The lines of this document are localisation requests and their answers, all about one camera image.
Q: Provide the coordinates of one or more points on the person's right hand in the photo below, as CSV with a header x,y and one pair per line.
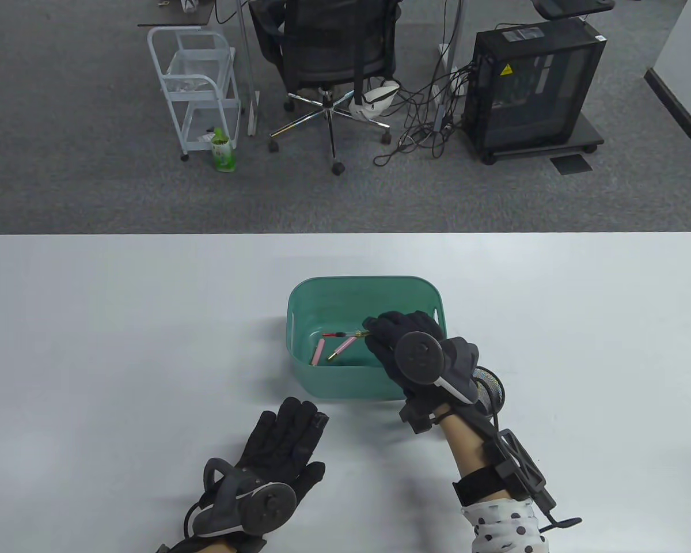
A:
x,y
388,345

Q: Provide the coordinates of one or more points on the person's left hand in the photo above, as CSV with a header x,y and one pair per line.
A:
x,y
282,443

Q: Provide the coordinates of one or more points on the person's right thumb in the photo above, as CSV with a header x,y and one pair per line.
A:
x,y
380,351

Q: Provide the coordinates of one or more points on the person's left thumb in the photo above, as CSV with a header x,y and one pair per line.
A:
x,y
314,478

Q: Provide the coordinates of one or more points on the person's right forearm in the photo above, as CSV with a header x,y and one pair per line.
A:
x,y
489,478

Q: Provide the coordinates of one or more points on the pink pen with gold tip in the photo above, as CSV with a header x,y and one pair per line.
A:
x,y
341,348

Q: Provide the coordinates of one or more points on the black round tracker on right glove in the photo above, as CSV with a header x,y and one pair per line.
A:
x,y
419,358

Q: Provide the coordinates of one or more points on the green plastic basket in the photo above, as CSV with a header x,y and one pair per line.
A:
x,y
345,380

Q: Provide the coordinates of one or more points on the short pink tube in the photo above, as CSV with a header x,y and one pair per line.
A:
x,y
318,352

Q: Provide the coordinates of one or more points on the grey round tracker on left glove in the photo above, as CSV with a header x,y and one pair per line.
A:
x,y
253,504

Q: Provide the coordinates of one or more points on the white power strip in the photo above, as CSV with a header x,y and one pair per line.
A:
x,y
442,109

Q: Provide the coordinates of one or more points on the white bag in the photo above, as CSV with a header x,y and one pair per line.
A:
x,y
374,99

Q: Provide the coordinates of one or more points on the green plastic bottle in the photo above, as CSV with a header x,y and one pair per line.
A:
x,y
223,152

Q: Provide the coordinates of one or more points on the black floor outlet plate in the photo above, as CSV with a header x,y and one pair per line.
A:
x,y
571,164

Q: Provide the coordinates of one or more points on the black rolling computer stand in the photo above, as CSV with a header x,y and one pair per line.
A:
x,y
558,147

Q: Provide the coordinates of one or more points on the black mesh office chair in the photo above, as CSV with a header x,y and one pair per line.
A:
x,y
328,57

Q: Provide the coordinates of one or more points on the black computer tower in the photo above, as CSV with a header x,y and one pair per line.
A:
x,y
530,86

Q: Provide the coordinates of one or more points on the white desk leg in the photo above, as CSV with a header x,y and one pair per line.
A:
x,y
247,63
452,34

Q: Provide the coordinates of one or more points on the white rolling cart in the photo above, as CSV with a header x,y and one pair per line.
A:
x,y
198,86

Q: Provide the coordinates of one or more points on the dark desk top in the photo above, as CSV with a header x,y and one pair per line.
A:
x,y
175,14

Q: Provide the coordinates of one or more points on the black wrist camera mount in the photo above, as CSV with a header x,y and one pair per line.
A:
x,y
515,461

